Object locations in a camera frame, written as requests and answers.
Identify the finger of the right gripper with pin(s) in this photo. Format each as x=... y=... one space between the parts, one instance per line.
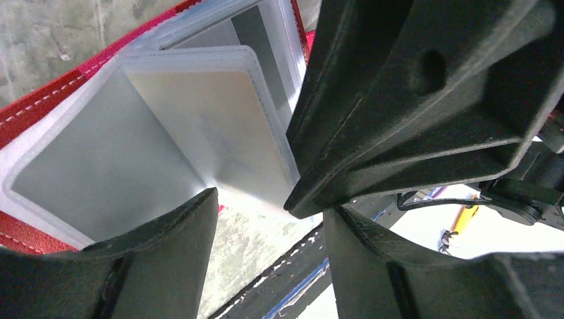
x=406 y=95

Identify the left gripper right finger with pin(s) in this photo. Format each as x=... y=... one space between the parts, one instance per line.
x=379 y=274

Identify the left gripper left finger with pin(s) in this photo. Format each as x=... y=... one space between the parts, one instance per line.
x=156 y=270

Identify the red leather card holder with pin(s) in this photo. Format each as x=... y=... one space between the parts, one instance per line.
x=201 y=96

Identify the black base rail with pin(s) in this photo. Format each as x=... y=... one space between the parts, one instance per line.
x=288 y=286

